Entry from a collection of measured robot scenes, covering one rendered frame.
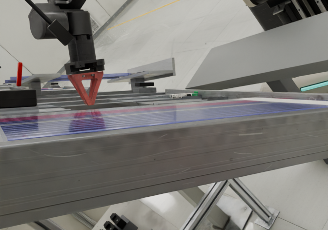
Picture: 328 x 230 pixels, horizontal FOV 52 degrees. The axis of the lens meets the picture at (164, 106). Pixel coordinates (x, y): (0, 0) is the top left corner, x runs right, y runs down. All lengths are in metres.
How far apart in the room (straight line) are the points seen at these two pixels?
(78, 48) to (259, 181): 1.15
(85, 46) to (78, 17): 0.06
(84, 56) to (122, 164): 0.49
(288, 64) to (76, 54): 0.59
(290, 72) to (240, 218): 0.77
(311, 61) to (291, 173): 0.72
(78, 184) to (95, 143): 0.04
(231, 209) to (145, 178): 1.35
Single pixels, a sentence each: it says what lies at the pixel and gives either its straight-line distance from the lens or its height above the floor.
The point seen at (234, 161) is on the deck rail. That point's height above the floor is 0.90.
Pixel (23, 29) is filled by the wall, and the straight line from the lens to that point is 8.50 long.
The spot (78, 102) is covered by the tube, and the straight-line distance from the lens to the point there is 0.78.
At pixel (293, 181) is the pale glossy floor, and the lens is 1.57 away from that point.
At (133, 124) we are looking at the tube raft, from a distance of 0.34.
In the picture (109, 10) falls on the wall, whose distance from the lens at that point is 9.08.
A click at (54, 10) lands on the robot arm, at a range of 0.77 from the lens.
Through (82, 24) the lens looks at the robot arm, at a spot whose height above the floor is 1.07.
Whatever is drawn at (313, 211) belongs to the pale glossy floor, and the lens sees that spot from 1.46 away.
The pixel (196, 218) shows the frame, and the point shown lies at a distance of 1.27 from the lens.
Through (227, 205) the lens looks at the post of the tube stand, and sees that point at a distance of 1.67.
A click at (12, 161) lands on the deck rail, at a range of 0.28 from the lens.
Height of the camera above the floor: 1.13
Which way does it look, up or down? 23 degrees down
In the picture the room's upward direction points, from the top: 44 degrees counter-clockwise
